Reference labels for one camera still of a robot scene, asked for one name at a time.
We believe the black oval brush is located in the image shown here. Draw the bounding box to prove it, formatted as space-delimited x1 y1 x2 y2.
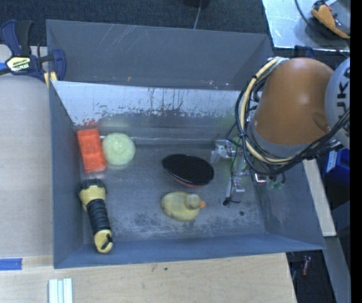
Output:
161 153 215 189

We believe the grey metal bin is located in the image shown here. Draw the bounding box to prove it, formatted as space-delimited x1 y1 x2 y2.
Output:
45 19 327 270

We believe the yellow rubber duck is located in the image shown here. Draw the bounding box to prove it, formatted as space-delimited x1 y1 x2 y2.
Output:
160 191 207 223

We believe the pale green round scrubber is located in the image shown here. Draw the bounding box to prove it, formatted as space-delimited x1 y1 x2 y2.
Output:
102 132 137 167

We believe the orange toy brick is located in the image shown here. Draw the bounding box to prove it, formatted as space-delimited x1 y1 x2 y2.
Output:
76 128 107 174

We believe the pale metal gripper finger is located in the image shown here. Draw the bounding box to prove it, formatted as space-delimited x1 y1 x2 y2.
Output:
223 177 247 208
210 139 236 165

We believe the pale wood board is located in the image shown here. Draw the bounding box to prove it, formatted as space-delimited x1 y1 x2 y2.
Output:
0 45 56 260

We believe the yellow and black flashlight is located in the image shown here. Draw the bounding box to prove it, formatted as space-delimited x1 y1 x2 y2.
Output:
77 179 114 254

